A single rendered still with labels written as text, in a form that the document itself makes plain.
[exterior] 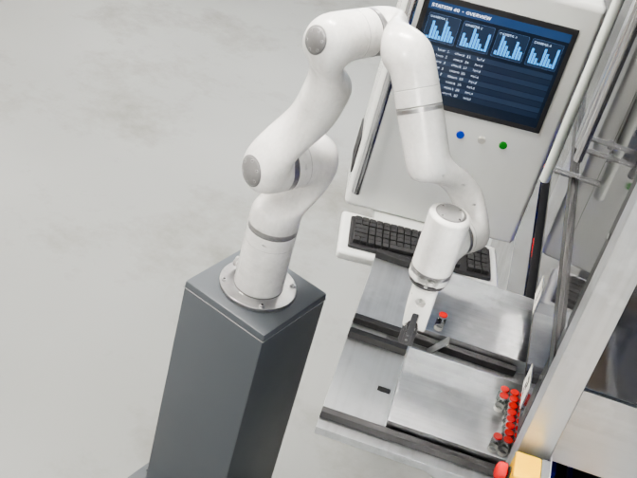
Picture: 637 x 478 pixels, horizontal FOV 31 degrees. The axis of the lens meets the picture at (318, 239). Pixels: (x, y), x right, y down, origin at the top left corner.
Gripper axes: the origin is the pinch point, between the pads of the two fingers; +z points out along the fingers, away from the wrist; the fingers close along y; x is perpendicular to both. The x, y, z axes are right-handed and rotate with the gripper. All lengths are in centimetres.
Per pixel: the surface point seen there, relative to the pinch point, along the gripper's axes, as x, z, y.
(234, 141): 87, 110, 228
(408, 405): -5.6, 22.2, 4.4
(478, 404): -20.8, 22.2, 12.3
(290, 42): 90, 110, 335
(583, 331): -29.6, -23.8, -12.5
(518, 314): -27, 22, 50
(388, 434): -2.9, 20.7, -8.1
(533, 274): -30, 24, 73
